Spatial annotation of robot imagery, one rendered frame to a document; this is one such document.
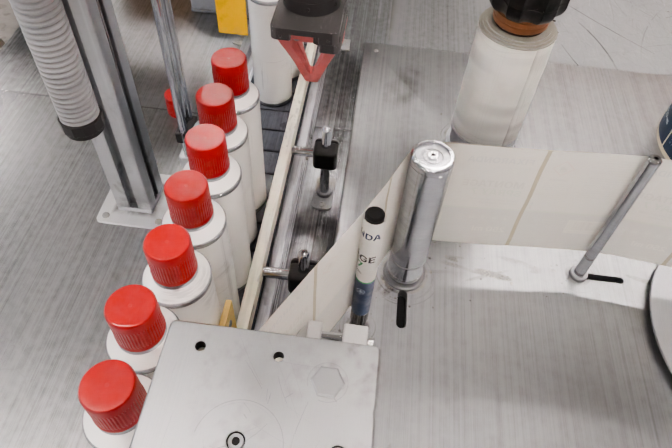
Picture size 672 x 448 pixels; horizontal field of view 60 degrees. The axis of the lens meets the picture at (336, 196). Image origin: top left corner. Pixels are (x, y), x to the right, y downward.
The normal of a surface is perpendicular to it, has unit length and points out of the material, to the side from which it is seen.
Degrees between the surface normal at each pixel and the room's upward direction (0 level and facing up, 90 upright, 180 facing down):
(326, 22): 1
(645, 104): 0
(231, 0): 90
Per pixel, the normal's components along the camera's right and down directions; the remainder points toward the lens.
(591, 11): 0.04, -0.64
